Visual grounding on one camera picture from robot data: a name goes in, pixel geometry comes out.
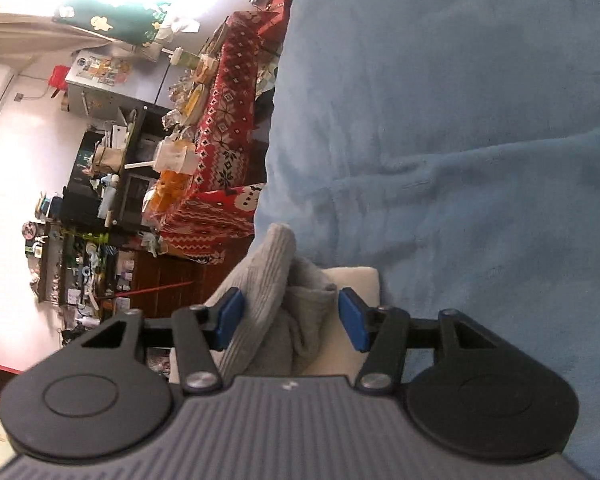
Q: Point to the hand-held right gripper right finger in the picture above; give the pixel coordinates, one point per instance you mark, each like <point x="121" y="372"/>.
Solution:
<point x="354" y="317"/>

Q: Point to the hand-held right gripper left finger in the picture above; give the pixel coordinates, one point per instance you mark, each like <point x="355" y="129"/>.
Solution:
<point x="229" y="317"/>

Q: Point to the grey knit top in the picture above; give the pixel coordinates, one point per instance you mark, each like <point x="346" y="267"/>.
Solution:
<point x="275" y="300"/>

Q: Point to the folded cream towel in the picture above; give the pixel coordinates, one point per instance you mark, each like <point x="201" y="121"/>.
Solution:
<point x="354" y="277"/>

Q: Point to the red rod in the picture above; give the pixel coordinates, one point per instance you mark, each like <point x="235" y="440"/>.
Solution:
<point x="150" y="290"/>

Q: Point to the bag of oranges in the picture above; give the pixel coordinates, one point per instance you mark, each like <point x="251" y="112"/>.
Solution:
<point x="167" y="192"/>

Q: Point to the white cup with straw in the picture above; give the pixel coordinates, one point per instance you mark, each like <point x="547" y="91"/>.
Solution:
<point x="172" y="155"/>

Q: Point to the wooden shelf with trinkets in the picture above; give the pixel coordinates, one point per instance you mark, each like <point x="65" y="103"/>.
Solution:
<point x="65" y="260"/>

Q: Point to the red patterned tablecloth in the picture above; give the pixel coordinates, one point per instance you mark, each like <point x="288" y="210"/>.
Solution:
<point x="230" y="125"/>

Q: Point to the black cluttered shelf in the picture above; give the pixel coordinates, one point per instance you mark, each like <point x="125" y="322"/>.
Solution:
<point x="85" y="170"/>

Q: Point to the blue fleece blanket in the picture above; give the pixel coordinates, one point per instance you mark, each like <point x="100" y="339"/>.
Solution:
<point x="455" y="135"/>

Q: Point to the yellow food bowl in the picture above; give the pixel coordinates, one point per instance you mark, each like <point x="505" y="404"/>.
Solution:
<point x="194" y="102"/>

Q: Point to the grey refrigerator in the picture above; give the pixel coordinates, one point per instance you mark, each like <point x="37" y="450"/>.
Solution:
<point x="120" y="85"/>

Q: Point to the green drink cup with straw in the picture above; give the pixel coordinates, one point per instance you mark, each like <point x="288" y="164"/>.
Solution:
<point x="182" y="57"/>

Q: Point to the white tied cloth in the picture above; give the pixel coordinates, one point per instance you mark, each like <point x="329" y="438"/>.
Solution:
<point x="180" y="27"/>

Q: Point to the red gift box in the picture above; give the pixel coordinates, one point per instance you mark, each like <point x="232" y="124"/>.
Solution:
<point x="270" y="25"/>

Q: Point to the green printed curtain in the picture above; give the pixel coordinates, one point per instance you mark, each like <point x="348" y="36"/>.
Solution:
<point x="115" y="17"/>

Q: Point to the red wall decoration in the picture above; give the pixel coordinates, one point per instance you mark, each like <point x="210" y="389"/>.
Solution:
<point x="59" y="80"/>

